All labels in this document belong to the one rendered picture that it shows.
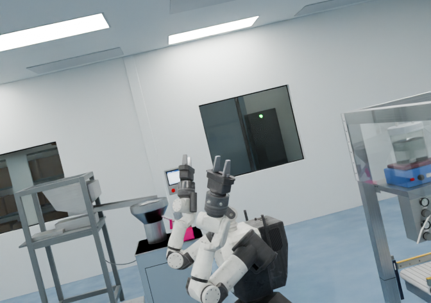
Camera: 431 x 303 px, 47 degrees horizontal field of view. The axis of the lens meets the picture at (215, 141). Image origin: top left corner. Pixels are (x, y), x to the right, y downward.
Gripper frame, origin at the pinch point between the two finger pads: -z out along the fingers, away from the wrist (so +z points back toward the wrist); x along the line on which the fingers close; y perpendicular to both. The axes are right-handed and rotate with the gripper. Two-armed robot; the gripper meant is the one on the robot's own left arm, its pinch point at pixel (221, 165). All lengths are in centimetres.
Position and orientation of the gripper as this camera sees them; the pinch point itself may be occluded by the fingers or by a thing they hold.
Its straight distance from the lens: 183.1
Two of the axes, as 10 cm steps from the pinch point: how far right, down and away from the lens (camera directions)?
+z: -1.3, 9.7, 2.2
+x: -7.0, -2.5, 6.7
